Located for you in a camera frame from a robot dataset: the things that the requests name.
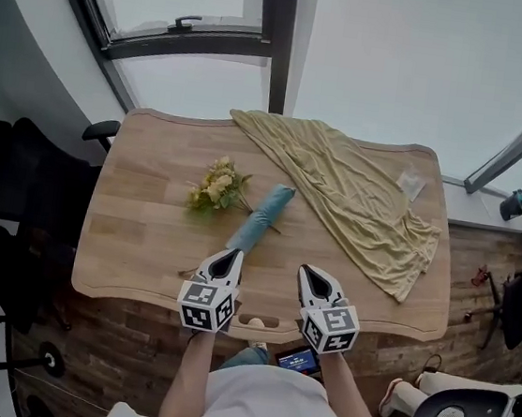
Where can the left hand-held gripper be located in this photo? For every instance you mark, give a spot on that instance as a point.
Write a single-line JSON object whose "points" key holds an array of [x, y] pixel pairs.
{"points": [[204, 302]]}

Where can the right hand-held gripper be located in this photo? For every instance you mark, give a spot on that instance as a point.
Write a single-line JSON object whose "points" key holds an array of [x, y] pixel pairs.
{"points": [[329, 327]]}

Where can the blue umbrella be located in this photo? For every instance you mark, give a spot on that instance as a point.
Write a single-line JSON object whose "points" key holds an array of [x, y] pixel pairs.
{"points": [[262, 215]]}

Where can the person's right forearm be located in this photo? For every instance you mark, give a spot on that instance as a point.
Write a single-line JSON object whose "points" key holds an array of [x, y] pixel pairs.
{"points": [[344, 392]]}

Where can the person's left forearm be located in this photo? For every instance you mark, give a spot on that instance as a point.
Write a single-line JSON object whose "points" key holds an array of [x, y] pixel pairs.
{"points": [[186, 373]]}

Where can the person's shoe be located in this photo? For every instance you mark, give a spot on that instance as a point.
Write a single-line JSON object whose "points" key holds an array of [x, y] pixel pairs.
{"points": [[257, 334], [391, 397]]}

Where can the yellow artificial flower bouquet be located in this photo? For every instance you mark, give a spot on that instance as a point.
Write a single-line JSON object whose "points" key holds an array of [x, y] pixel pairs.
{"points": [[216, 185]]}

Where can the person's blue jeans leg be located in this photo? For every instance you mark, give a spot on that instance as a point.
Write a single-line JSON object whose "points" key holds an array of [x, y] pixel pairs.
{"points": [[247, 358]]}

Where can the yellow crumpled cloth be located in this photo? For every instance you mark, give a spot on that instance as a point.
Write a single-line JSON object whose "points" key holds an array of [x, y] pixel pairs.
{"points": [[348, 190]]}

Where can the person's white printed shirt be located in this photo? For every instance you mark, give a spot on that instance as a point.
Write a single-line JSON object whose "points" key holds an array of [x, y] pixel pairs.
{"points": [[265, 406]]}

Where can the clear plastic bag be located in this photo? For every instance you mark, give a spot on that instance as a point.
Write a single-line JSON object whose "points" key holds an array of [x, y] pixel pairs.
{"points": [[410, 182]]}

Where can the small red object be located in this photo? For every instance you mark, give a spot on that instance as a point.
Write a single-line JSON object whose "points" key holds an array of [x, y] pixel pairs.
{"points": [[479, 276]]}

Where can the black office chair with armrest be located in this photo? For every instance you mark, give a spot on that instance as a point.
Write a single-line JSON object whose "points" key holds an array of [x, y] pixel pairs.
{"points": [[34, 170]]}

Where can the black teal cup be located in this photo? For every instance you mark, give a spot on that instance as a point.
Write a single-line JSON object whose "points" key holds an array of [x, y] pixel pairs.
{"points": [[514, 205]]}

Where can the black window frame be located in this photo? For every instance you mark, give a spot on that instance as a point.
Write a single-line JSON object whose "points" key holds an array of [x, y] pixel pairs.
{"points": [[277, 39]]}

